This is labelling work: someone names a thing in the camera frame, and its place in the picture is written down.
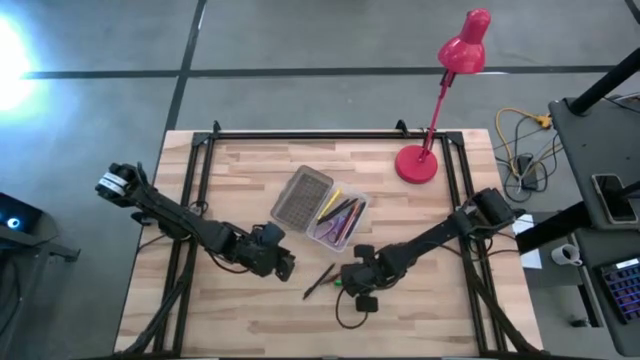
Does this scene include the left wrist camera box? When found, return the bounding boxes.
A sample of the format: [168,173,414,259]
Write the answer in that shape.
[259,220,288,247]

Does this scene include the dark grey equipment stand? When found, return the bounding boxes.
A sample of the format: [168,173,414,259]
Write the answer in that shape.
[0,209,82,360]

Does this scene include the backlit black keyboard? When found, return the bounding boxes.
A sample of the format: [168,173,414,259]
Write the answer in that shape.
[599,257,640,326]

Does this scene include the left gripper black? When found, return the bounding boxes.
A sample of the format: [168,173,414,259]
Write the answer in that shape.
[234,231,297,283]

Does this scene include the white paper sheet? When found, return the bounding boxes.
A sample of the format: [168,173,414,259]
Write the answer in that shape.
[512,213,544,272]

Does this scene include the yellow marker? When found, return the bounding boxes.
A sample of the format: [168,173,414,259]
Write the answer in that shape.
[318,187,345,222]

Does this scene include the red desk lamp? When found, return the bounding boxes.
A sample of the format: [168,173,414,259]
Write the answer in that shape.
[393,7,493,185]

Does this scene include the black smartphone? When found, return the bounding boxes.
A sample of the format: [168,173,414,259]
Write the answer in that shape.
[590,172,639,226]

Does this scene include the yellow cable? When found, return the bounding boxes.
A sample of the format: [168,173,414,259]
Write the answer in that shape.
[494,106,554,179]

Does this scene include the black marker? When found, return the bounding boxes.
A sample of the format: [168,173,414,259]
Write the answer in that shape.
[319,198,361,226]

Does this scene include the brown pencil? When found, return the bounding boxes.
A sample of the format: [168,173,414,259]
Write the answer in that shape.
[301,262,337,302]

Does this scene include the clear plastic lidded supply box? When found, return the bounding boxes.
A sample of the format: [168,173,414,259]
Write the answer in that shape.
[269,164,371,255]

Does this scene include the tangled black floor cables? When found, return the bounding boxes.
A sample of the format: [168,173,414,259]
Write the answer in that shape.
[492,114,564,204]

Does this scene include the black slanted pole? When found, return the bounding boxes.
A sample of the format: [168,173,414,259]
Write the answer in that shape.
[569,47,640,118]

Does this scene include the grey side desk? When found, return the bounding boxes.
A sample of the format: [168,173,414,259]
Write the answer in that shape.
[547,93,640,358]

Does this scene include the purple handled scissors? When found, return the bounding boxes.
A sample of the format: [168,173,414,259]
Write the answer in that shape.
[315,212,349,248]

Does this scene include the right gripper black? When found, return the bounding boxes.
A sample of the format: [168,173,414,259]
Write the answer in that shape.
[340,248,405,315]

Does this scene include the black power adapter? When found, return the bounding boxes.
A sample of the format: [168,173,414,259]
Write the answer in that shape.
[516,154,540,192]

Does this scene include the black device with blue light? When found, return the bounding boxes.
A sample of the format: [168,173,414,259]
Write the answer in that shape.
[0,191,44,247]

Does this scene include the black desk crossbar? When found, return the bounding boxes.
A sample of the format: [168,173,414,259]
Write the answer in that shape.
[514,199,592,257]

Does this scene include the black looped gripper cable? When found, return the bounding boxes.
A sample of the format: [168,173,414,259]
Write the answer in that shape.
[334,288,371,331]

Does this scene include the black aluminium table frame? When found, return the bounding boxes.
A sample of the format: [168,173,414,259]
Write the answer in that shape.
[112,118,546,359]

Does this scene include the white mug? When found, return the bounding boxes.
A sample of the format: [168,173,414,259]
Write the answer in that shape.
[550,241,584,268]

